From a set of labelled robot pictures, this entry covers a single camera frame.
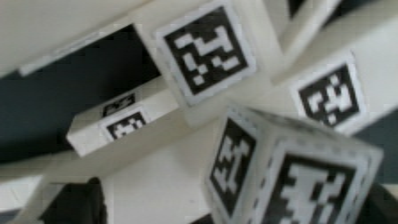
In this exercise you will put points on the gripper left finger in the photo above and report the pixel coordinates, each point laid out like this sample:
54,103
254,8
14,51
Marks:
70,204

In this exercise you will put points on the white tagged cube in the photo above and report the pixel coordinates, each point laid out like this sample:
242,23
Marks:
290,173

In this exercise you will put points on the white chair back frame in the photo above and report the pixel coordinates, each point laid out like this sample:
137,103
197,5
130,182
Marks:
311,71

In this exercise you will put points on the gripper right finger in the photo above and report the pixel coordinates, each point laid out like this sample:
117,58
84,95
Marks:
379,212

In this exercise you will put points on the white chair leg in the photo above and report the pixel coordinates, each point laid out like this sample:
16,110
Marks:
119,116

